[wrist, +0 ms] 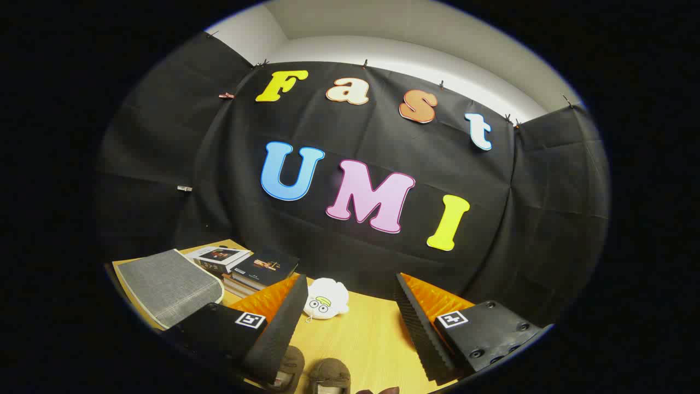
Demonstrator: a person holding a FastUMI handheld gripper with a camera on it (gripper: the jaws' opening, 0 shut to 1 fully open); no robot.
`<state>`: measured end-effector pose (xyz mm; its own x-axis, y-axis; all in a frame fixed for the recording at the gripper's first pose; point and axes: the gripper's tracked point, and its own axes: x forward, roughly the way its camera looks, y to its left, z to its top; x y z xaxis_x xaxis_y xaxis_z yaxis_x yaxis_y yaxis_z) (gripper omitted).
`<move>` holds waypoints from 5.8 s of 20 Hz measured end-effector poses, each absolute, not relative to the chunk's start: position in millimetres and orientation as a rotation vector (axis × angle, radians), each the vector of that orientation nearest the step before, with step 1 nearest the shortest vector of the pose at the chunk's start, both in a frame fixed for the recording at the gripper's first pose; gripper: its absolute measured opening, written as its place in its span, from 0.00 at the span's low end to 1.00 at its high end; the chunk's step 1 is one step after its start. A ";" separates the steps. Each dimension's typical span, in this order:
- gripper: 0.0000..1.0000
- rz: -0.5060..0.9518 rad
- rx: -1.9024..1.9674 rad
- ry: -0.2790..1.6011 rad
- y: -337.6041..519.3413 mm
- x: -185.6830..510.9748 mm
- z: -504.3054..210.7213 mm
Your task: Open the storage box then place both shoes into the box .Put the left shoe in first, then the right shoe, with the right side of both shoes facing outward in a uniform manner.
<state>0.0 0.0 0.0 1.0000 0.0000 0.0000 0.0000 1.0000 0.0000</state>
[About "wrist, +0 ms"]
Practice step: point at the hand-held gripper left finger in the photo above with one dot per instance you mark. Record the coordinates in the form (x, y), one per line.
(279, 334)

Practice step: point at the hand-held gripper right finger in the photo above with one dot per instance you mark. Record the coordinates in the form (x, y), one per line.
(421, 334)

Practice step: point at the brown fuzzy shoe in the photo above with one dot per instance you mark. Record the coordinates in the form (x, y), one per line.
(330, 375)
(289, 368)

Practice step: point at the grey fabric storage box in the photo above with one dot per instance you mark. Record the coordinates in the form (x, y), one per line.
(164, 284)

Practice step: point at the brown cover book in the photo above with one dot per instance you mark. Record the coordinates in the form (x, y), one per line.
(235, 290)
(243, 283)

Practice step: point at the white plush toy with eyes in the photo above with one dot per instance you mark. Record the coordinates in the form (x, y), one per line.
(328, 295)

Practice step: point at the dark blue hardcover book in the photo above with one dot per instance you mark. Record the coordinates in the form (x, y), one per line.
(265, 268)

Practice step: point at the white book with portrait cover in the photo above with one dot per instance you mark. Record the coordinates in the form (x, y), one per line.
(219, 257)

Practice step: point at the black backdrop cloth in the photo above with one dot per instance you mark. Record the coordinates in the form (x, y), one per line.
(328, 126)

